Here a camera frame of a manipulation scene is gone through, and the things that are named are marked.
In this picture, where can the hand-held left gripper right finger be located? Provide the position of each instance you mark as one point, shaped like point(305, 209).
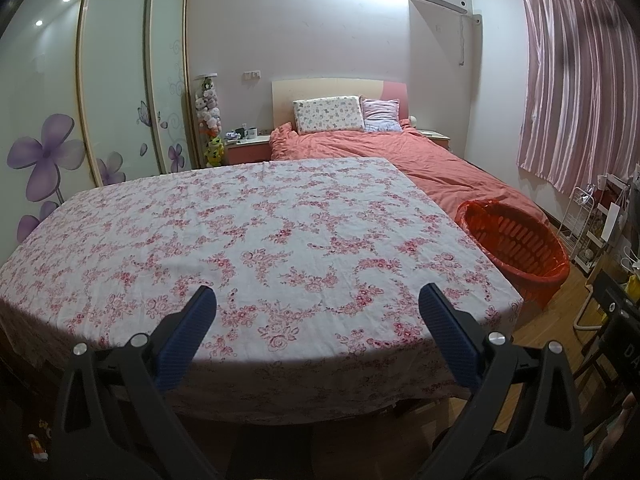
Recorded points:
point(450, 332)

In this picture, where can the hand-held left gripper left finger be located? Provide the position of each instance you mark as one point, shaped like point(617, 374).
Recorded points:
point(185, 332)

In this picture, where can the red plastic laundry basket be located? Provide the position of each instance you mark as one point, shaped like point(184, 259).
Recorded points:
point(515, 245)

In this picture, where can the person's right forearm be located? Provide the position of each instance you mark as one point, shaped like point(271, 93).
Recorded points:
point(630, 415)

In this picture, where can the floral pink white tablecloth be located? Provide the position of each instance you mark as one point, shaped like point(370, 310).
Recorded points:
point(200, 230)

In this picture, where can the bed with salmon duvet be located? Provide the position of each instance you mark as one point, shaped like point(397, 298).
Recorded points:
point(410, 160)

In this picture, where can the green frog plush toy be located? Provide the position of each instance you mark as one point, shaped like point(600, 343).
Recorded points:
point(215, 151)

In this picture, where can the orange white small packet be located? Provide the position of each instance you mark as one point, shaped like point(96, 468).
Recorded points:
point(37, 446)

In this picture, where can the pink bedside table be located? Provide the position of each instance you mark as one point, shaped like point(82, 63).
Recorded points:
point(247, 152)

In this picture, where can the cream bedside table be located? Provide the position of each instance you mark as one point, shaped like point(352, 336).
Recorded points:
point(434, 139)

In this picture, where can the tube of plush toys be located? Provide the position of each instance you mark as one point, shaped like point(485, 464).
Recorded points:
point(208, 107)

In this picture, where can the pink striped pillow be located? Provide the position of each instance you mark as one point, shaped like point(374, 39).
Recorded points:
point(381, 116)

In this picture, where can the floral white pillow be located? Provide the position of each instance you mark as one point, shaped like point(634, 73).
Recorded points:
point(327, 114)

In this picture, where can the pink striped curtain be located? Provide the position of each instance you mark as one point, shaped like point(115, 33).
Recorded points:
point(570, 90)

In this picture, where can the wardrobe with flower doors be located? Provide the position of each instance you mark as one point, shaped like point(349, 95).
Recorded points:
point(115, 70)

